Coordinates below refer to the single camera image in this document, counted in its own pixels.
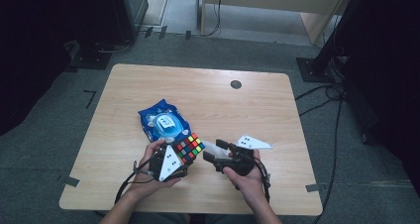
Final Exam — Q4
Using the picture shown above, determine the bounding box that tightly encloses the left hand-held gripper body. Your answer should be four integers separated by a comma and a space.
148, 144, 188, 182

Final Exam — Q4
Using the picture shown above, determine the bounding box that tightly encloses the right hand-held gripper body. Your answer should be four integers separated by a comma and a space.
213, 134, 274, 177

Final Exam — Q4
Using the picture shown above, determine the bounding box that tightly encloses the white wet wipe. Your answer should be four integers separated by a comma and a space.
201, 139, 232, 161

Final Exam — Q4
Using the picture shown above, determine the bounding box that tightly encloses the colourful puzzle cube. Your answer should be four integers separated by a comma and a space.
172, 132, 206, 166

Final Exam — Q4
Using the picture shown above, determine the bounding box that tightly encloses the blue wet wipes pack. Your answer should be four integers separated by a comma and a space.
138, 98, 192, 144

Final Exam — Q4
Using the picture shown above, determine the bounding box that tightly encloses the person's right hand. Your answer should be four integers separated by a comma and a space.
222, 150, 269, 207

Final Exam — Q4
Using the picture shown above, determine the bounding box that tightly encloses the person's left hand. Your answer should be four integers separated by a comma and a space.
132, 138, 182, 200

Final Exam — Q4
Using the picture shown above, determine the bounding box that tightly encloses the grey tape piece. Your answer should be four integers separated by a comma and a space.
57, 174, 81, 188
305, 182, 326, 193

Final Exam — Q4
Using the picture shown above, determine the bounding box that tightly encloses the black metal stand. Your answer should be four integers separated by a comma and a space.
295, 0, 368, 84

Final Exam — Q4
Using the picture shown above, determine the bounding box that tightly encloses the black flat stand base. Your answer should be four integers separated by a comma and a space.
68, 40, 113, 71

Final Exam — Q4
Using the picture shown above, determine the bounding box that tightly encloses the dark cabinet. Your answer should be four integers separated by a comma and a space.
108, 0, 150, 44

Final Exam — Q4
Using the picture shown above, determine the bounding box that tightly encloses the dark curtain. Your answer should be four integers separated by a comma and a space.
0, 0, 72, 136
343, 0, 420, 198

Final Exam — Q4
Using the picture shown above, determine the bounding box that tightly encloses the right hand-held gripper cable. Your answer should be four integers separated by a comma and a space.
253, 158, 272, 203

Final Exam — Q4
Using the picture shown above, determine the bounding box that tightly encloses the hand-held gripper cable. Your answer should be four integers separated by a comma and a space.
253, 158, 272, 203
114, 153, 158, 205

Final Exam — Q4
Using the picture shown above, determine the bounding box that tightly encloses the left hand-held gripper cable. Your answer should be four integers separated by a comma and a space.
114, 153, 158, 205

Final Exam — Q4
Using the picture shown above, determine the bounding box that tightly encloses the long black floor cable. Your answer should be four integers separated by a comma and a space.
311, 94, 346, 224

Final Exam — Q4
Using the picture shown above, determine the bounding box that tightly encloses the looped black floor cable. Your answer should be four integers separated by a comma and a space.
294, 83, 346, 117

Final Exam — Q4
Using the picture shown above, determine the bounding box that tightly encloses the black hanging cable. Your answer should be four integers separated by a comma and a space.
201, 0, 223, 38

